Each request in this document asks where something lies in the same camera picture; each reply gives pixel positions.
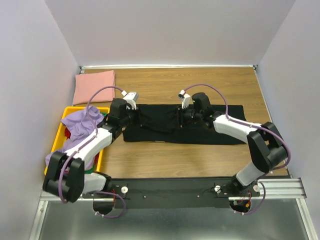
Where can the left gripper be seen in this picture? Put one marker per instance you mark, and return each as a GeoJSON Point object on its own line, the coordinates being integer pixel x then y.
{"type": "Point", "coordinates": [137, 115]}

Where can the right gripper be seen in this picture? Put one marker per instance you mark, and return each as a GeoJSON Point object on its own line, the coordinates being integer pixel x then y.
{"type": "Point", "coordinates": [180, 117]}

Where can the black t-shirt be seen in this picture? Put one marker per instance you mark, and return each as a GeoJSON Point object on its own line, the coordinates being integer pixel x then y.
{"type": "Point", "coordinates": [159, 123]}

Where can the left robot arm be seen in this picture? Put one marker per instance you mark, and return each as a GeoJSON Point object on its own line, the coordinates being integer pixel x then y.
{"type": "Point", "coordinates": [66, 177]}

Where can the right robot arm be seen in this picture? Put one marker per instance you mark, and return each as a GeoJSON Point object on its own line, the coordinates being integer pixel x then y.
{"type": "Point", "coordinates": [266, 146]}

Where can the lavender t-shirt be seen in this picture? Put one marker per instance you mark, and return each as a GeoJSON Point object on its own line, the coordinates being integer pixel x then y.
{"type": "Point", "coordinates": [80, 128]}

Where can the pink folded t-shirt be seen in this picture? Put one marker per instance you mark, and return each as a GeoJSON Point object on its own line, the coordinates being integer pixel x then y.
{"type": "Point", "coordinates": [88, 84]}

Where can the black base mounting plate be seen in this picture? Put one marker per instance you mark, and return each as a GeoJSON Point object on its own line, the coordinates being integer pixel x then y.
{"type": "Point", "coordinates": [181, 192]}

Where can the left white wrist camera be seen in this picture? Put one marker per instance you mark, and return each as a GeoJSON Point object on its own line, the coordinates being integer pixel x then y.
{"type": "Point", "coordinates": [131, 98]}

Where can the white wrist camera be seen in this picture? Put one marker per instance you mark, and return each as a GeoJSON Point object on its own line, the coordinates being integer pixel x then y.
{"type": "Point", "coordinates": [185, 99]}
{"type": "Point", "coordinates": [131, 98]}

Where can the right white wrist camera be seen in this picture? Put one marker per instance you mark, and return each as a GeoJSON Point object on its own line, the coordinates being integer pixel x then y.
{"type": "Point", "coordinates": [185, 99]}

